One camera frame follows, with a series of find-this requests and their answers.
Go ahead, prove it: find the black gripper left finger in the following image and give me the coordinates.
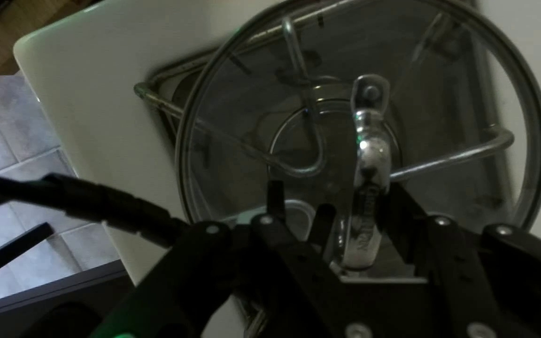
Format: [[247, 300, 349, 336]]
[[93, 178, 349, 338]]

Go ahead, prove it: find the black burner grate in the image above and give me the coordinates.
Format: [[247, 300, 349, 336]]
[[133, 0, 516, 190]]

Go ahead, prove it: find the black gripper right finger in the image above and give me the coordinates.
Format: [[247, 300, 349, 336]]
[[375, 182, 541, 338]]

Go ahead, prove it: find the glass lid with metal knob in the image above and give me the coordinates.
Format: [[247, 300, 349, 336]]
[[174, 0, 541, 270]]

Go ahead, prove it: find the white gas stove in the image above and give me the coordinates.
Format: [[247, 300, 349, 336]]
[[11, 0, 541, 338]]

